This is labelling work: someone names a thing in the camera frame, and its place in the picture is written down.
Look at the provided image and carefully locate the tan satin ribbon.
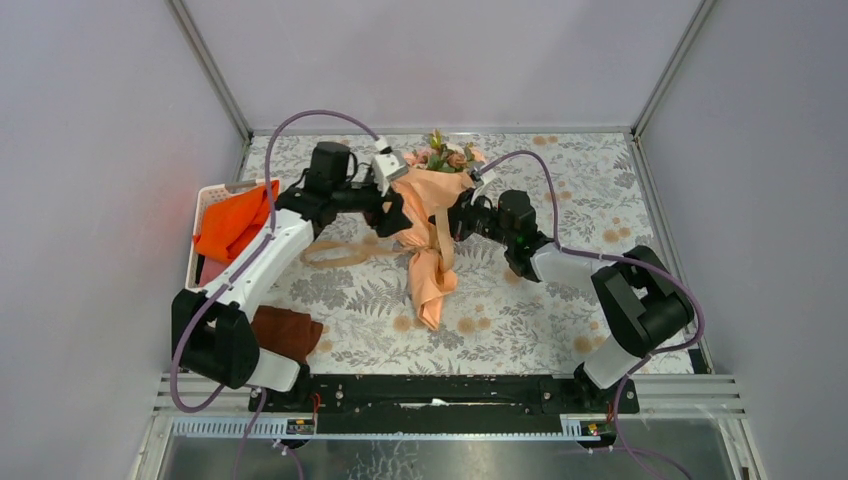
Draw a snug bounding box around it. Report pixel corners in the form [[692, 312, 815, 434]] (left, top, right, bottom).
[[299, 208, 455, 271]]

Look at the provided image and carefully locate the pink fake flower bouquet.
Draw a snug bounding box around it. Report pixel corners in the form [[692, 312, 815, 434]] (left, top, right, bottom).
[[403, 129, 486, 173]]

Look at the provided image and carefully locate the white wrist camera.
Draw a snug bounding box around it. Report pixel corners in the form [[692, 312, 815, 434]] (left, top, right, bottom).
[[371, 137, 409, 196], [469, 168, 497, 202]]

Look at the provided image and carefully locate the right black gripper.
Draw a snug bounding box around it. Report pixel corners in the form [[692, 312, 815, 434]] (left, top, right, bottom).
[[429, 188, 514, 248]]

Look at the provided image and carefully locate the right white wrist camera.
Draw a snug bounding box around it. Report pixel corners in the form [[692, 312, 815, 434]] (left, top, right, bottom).
[[469, 168, 497, 202]]

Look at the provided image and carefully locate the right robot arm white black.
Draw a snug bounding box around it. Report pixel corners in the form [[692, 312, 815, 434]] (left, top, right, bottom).
[[446, 189, 695, 412]]

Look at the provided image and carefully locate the beige kraft wrapping paper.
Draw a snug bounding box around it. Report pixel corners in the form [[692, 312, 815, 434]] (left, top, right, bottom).
[[392, 168, 473, 331]]

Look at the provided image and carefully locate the orange cloth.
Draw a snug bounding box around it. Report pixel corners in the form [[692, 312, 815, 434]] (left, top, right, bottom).
[[193, 186, 270, 265]]

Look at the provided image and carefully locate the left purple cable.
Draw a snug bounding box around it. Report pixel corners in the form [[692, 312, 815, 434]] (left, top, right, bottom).
[[168, 109, 389, 480]]

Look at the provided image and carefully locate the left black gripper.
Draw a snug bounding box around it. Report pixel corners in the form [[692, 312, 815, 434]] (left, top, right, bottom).
[[332, 170, 414, 238]]

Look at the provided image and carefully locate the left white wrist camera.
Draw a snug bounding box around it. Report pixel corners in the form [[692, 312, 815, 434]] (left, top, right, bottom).
[[371, 137, 409, 196]]

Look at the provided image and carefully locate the floral patterned table mat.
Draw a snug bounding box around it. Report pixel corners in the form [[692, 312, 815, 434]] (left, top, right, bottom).
[[260, 133, 655, 375]]

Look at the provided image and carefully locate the white plastic basket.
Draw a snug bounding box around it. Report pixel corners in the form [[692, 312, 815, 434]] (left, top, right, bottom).
[[185, 178, 280, 289]]

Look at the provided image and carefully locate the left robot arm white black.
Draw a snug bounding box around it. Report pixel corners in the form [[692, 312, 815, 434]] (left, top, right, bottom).
[[171, 139, 411, 411]]

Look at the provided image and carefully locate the brown cloth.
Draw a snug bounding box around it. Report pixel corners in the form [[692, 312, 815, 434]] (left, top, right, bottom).
[[251, 306, 324, 364]]

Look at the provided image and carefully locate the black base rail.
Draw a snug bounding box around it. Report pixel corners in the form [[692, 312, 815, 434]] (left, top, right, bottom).
[[248, 374, 640, 435]]

